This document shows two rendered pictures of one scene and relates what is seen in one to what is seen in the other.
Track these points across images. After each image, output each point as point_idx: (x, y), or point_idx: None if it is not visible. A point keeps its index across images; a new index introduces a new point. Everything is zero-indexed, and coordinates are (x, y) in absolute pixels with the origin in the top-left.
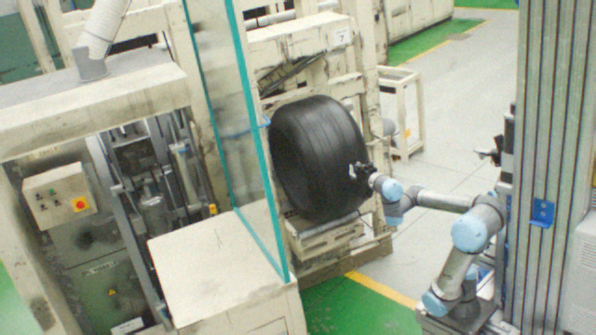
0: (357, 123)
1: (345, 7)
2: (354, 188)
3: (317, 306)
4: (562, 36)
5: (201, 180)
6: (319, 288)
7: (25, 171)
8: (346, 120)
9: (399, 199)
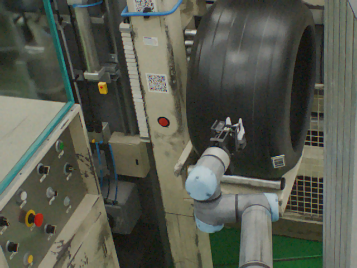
0: (288, 63)
1: None
2: (242, 151)
3: (278, 265)
4: (339, 95)
5: (122, 46)
6: (304, 245)
7: None
8: (266, 53)
9: (210, 200)
